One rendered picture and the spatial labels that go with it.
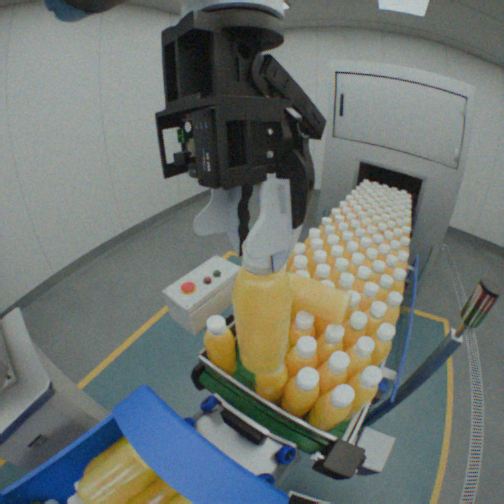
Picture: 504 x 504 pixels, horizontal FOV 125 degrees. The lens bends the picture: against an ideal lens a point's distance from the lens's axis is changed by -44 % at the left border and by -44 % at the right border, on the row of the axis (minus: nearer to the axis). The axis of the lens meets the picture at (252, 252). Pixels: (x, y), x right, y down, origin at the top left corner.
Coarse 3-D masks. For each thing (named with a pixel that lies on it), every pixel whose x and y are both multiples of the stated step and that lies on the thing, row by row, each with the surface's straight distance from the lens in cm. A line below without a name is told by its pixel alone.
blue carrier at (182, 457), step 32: (128, 416) 30; (160, 416) 27; (96, 448) 48; (160, 448) 26; (192, 448) 25; (32, 480) 52; (64, 480) 54; (192, 480) 26; (224, 480) 26; (256, 480) 27
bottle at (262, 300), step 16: (240, 272) 25; (256, 272) 23; (272, 272) 23; (240, 288) 24; (256, 288) 23; (272, 288) 23; (288, 288) 25; (240, 304) 25; (256, 304) 24; (272, 304) 24; (288, 304) 26; (240, 320) 27; (256, 320) 25; (272, 320) 25; (288, 320) 28; (240, 336) 30; (256, 336) 27; (272, 336) 28; (240, 352) 34; (256, 352) 30; (272, 352) 30; (256, 368) 34; (272, 368) 34
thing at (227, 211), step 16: (224, 192) 21; (240, 192) 21; (208, 208) 20; (224, 208) 22; (240, 208) 22; (208, 224) 21; (224, 224) 23; (240, 224) 23; (240, 240) 23; (240, 256) 25
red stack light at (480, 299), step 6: (480, 288) 57; (474, 294) 58; (480, 294) 57; (486, 294) 56; (474, 300) 58; (480, 300) 57; (486, 300) 57; (492, 300) 57; (480, 306) 57; (486, 306) 58; (492, 306) 59
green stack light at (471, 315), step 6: (468, 300) 60; (468, 306) 59; (474, 306) 58; (462, 312) 61; (468, 312) 59; (474, 312) 58; (480, 312) 58; (486, 312) 59; (462, 318) 60; (468, 318) 59; (474, 318) 59; (480, 318) 59; (468, 324) 60; (474, 324) 60
